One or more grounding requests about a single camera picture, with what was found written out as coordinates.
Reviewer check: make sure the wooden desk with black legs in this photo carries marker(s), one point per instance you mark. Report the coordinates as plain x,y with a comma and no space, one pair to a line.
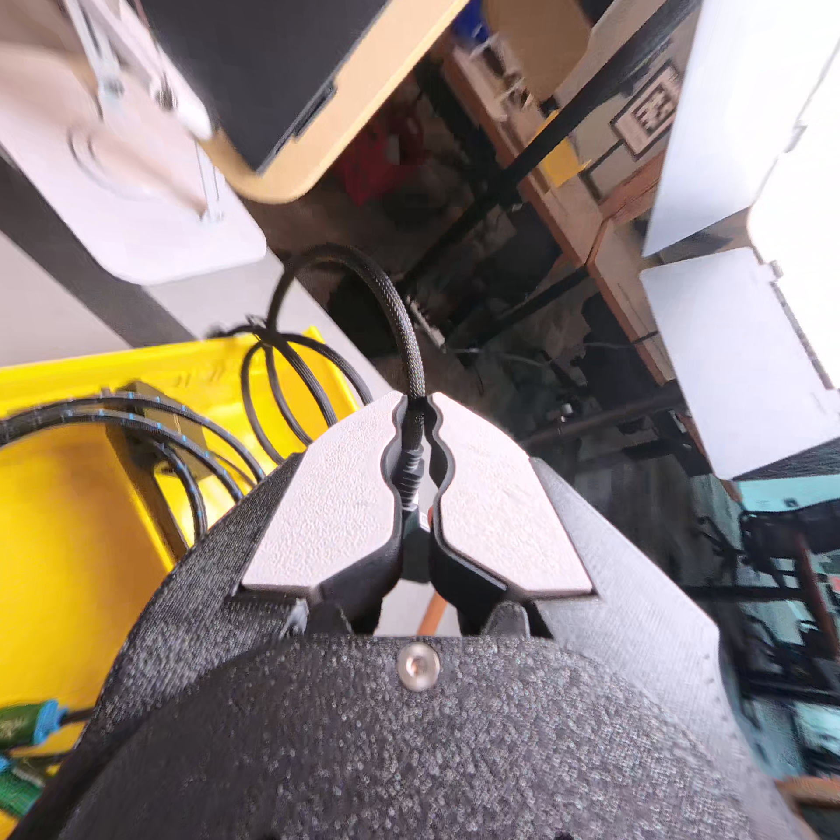
610,262

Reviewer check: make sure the black bin divider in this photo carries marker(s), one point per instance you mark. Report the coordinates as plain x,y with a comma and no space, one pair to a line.
134,453

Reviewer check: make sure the white tablet stand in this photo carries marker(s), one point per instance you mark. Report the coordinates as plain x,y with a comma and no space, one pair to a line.
131,216

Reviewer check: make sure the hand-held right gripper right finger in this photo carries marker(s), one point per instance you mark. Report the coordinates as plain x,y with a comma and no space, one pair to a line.
505,512

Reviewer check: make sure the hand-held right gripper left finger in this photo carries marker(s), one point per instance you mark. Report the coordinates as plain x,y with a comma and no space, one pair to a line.
328,512

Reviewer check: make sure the white power strip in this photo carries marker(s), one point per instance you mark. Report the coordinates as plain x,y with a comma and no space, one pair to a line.
426,321

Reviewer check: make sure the red shopping basket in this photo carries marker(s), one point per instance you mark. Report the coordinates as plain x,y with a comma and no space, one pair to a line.
380,164

